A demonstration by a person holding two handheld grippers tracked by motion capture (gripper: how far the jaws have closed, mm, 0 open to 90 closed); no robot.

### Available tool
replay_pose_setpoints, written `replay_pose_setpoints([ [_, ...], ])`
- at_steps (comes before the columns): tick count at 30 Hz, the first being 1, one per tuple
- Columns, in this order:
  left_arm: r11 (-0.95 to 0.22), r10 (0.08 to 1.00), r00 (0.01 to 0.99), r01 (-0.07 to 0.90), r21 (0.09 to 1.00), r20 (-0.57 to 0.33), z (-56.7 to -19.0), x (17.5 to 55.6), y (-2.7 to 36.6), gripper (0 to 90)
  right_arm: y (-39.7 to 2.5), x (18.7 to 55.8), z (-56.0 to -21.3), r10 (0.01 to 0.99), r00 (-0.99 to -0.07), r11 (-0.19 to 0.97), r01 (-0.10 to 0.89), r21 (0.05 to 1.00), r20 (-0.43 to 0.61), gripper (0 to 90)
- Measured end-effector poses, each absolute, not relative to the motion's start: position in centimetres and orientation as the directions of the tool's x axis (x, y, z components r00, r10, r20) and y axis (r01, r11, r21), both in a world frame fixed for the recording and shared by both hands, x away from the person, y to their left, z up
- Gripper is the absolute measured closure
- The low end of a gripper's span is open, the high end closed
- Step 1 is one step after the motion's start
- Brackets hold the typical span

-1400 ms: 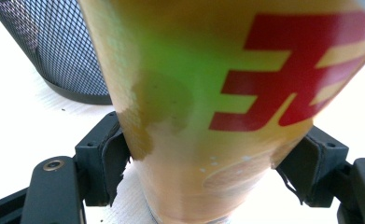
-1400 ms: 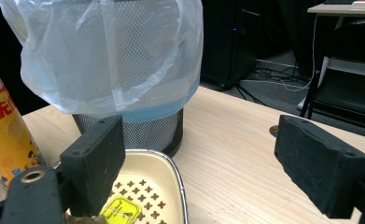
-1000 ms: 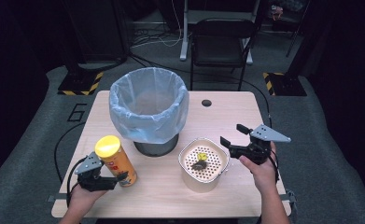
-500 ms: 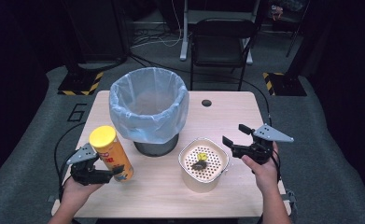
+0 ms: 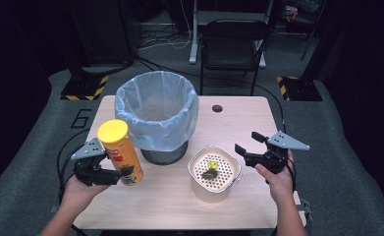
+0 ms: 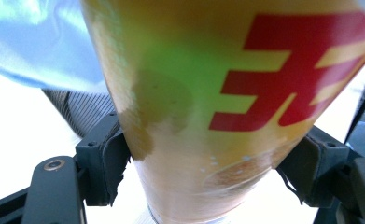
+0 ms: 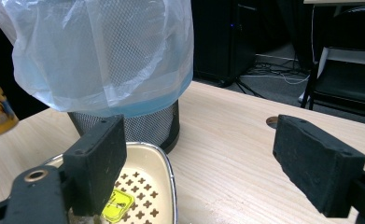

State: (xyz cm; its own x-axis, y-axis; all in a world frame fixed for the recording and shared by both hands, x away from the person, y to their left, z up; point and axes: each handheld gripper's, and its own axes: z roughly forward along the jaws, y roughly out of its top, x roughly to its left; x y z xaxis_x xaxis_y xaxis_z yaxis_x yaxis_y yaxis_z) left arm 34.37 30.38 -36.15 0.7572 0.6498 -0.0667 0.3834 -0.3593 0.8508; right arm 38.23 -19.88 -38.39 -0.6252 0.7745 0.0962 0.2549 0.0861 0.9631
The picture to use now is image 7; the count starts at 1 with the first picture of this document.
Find tea bag with yellow tag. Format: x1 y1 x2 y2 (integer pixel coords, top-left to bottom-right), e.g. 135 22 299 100
67 188 136 224

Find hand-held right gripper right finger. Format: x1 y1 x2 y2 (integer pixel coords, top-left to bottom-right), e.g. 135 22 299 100
272 114 365 218

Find beige strainer container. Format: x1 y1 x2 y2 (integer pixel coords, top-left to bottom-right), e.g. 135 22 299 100
42 141 180 224

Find pale blue plastic bin bag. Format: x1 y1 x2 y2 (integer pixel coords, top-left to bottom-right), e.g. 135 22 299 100
0 0 195 119

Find black folding chair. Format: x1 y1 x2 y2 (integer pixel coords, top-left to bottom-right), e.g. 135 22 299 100
300 5 365 121

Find black mesh waste bin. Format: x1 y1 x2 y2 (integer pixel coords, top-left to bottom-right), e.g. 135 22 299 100
67 99 181 155

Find white desk frame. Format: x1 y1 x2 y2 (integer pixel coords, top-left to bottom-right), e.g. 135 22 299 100
302 0 365 68

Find black cabinet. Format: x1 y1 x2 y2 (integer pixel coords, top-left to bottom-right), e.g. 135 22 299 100
191 0 260 84

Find white floor cables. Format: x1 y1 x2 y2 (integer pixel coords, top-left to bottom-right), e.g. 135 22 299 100
239 52 311 86

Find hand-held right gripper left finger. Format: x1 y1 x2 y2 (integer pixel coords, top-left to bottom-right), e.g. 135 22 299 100
62 114 128 217

